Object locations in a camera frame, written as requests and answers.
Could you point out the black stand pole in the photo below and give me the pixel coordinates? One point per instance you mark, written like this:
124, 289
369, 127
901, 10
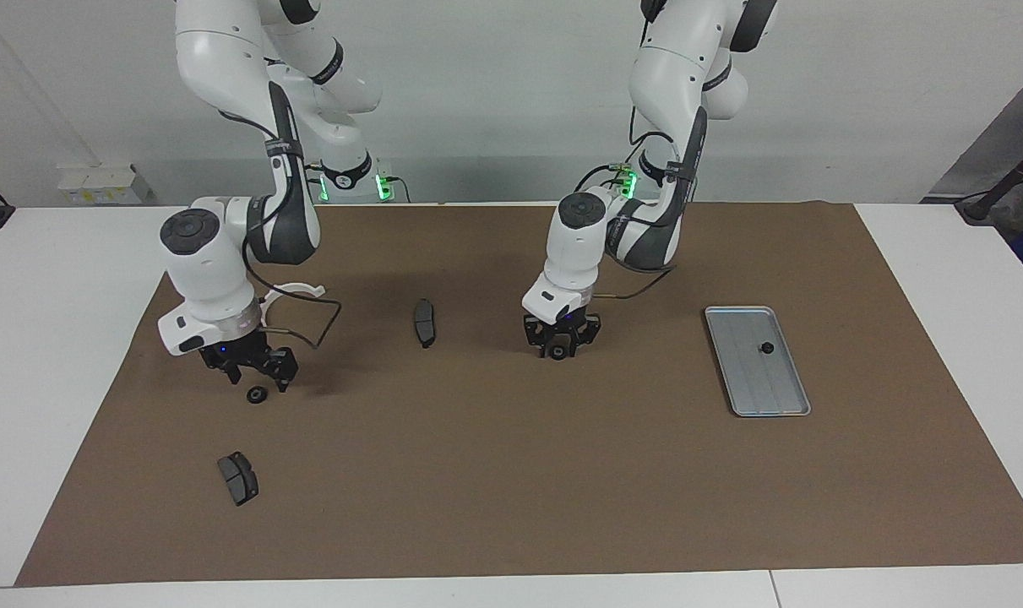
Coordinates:
980, 207

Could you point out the dark grey brake pad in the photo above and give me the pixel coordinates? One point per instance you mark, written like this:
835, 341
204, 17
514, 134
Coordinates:
425, 322
239, 480

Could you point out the white curved plastic bracket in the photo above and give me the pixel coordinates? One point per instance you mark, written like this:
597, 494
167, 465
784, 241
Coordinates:
300, 287

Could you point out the white wall socket box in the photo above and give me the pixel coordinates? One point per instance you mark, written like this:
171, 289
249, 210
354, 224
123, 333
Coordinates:
97, 181

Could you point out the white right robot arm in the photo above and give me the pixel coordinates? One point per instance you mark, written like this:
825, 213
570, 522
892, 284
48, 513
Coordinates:
207, 270

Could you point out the silver metal tray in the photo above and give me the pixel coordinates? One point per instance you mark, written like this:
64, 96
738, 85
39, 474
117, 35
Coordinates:
760, 384

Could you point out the brown table mat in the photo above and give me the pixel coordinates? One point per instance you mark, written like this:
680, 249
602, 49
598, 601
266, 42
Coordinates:
519, 464

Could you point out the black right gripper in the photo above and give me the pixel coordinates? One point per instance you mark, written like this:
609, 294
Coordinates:
245, 350

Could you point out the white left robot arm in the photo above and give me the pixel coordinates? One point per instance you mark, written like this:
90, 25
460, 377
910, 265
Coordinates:
579, 253

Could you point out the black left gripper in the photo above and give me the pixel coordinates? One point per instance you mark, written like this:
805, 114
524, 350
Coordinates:
562, 325

